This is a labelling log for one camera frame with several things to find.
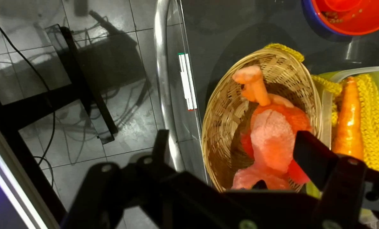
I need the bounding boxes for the orange toy carrot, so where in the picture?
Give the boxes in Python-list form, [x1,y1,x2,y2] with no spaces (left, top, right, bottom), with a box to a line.
[330,76,366,162]

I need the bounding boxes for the yellow knitted toy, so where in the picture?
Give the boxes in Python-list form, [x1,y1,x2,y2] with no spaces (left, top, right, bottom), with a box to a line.
[263,43,379,174]

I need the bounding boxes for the red plastic bowl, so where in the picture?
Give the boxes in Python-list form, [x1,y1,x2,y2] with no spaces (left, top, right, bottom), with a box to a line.
[301,0,379,39]

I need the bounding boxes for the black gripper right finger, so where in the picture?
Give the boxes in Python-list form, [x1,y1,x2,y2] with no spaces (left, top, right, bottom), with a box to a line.
[292,129,342,193]

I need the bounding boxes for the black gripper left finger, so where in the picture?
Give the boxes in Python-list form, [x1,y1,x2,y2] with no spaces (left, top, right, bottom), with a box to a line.
[151,129,170,166]

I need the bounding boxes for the white metal rail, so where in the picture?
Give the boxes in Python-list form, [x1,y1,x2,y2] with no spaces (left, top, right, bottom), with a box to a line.
[0,114,51,229]

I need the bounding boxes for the black metal stand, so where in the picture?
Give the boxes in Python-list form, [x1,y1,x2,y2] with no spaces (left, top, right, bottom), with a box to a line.
[0,11,152,222]

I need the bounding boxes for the woven wicker basket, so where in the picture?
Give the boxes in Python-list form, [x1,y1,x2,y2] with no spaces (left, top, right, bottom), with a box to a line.
[199,48,324,195]

